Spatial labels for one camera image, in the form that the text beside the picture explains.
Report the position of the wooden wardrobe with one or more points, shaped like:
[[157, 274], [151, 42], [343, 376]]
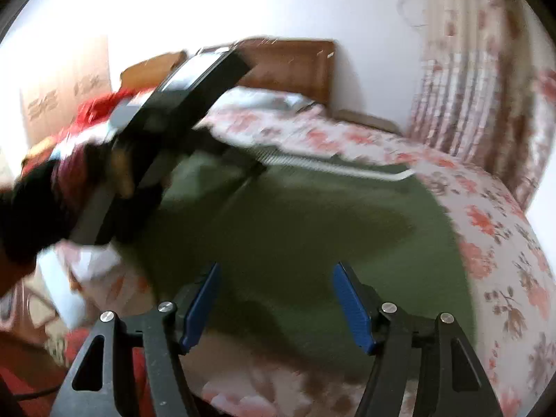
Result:
[[65, 95]]

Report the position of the red blanket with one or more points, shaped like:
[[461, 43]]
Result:
[[95, 108]]

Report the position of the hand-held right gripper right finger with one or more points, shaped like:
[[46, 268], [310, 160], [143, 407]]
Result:
[[352, 308]]

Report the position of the light blue floral pillow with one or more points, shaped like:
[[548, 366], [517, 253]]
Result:
[[269, 97]]

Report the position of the bed with floral sheet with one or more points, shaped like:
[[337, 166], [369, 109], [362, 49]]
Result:
[[486, 226]]

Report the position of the large wooden headboard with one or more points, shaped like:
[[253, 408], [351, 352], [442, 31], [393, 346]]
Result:
[[295, 69]]

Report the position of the small wooden headboard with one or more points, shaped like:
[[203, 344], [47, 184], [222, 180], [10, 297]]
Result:
[[147, 69]]

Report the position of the floral curtain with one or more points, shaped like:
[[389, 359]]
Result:
[[482, 87]]

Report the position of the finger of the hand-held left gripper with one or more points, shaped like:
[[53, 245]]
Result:
[[234, 156]]

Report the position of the green knitted sweater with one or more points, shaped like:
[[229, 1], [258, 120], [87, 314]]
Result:
[[304, 234]]

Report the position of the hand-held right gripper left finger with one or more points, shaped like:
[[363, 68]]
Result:
[[202, 308]]

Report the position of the person's left hand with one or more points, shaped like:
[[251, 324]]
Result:
[[124, 173]]

